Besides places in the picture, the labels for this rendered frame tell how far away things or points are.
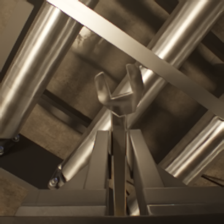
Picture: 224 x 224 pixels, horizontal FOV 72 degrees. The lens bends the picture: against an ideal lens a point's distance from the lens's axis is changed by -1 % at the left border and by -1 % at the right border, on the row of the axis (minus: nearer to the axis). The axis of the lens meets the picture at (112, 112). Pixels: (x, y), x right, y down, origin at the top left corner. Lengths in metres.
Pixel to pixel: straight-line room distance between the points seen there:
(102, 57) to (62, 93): 0.45
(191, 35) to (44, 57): 0.39
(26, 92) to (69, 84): 0.92
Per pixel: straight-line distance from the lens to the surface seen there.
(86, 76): 1.37
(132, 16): 1.40
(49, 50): 0.47
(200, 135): 0.58
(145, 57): 0.44
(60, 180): 0.62
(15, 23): 0.67
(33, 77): 0.49
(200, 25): 0.50
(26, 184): 0.61
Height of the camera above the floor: 1.35
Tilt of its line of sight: 74 degrees down
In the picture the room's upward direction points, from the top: 179 degrees counter-clockwise
